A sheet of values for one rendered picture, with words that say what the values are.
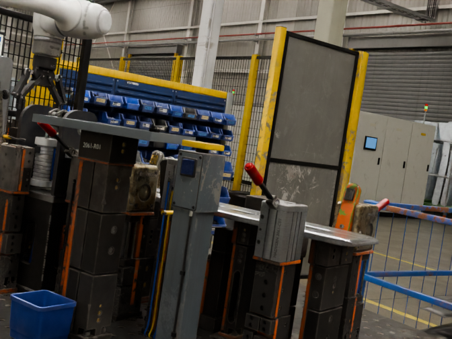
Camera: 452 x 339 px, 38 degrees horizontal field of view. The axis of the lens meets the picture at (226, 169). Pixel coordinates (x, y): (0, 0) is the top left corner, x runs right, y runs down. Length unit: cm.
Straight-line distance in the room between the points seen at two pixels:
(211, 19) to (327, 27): 296
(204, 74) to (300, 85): 204
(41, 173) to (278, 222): 72
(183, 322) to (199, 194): 25
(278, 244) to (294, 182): 369
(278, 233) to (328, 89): 387
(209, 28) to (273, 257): 562
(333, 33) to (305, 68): 457
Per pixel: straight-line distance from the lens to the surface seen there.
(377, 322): 202
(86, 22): 202
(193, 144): 124
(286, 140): 487
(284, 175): 491
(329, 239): 138
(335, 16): 954
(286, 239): 132
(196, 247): 125
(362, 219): 161
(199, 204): 123
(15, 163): 171
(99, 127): 136
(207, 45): 682
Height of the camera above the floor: 118
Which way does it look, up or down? 3 degrees down
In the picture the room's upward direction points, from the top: 8 degrees clockwise
